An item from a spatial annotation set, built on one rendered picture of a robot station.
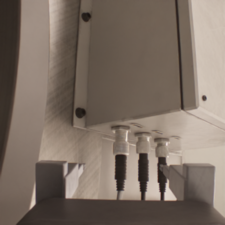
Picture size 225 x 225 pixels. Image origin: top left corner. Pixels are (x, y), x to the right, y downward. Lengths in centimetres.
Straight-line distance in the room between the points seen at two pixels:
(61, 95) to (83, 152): 6
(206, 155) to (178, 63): 354
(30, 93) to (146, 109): 10
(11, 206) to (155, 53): 16
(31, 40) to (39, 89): 3
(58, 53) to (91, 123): 7
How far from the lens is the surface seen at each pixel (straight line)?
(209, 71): 26
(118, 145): 27
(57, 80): 28
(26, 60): 20
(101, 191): 31
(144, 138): 30
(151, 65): 26
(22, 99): 19
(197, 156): 383
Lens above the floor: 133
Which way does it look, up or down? 46 degrees up
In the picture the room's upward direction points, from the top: 46 degrees clockwise
